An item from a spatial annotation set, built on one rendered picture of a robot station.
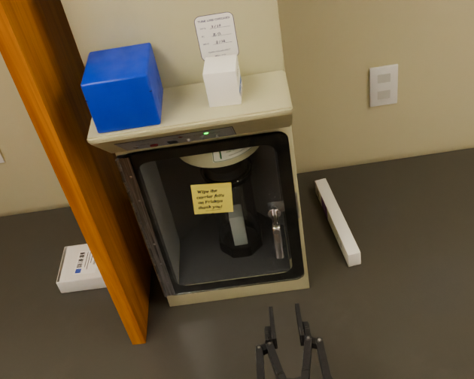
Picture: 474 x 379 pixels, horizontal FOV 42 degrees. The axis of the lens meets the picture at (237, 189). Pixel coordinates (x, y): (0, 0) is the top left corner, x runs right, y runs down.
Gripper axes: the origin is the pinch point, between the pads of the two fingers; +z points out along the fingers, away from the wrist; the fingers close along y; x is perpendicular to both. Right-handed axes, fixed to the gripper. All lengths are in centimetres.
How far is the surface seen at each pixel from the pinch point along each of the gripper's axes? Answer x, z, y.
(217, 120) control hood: -36.3, 12.0, 6.5
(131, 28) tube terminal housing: -48, 23, 18
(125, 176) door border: -19.6, 22.6, 25.7
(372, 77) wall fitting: -6, 66, -30
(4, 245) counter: 22, 52, 71
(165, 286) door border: 12.1, 22.8, 24.6
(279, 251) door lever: 0.0, 17.5, -0.7
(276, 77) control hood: -36.9, 21.2, -3.5
